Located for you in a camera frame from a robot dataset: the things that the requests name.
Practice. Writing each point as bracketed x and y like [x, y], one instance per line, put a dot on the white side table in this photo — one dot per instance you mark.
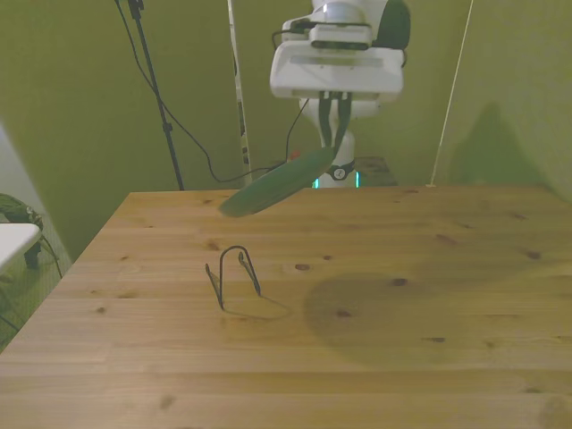
[13, 241]

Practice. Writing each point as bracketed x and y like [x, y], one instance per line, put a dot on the black tripod stand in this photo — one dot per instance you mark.
[168, 128]

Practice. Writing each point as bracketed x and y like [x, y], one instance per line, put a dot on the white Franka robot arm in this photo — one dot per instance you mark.
[346, 154]

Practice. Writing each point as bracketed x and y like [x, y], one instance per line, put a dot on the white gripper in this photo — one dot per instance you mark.
[339, 76]

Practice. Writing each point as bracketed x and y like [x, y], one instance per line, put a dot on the black side table leg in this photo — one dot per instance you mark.
[32, 257]

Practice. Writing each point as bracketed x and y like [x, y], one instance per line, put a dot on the yellow emergency stop button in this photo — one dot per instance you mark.
[294, 155]

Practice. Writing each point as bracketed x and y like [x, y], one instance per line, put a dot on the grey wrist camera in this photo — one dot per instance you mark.
[339, 36]

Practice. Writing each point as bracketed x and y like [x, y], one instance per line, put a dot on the white vertical panel strip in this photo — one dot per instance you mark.
[239, 89]

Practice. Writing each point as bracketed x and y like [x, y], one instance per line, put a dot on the green round plate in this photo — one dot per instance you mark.
[272, 183]

